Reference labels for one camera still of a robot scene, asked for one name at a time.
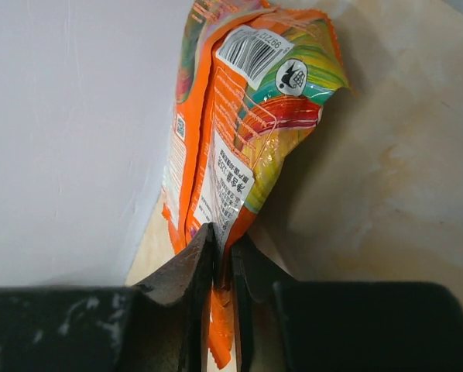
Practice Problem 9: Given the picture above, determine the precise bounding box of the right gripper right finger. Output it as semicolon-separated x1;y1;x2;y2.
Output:
231;236;463;371

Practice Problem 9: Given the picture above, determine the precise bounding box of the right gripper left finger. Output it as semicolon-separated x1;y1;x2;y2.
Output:
0;224;215;371

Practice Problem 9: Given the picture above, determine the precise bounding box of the orange snack packet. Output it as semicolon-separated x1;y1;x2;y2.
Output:
163;1;349;368

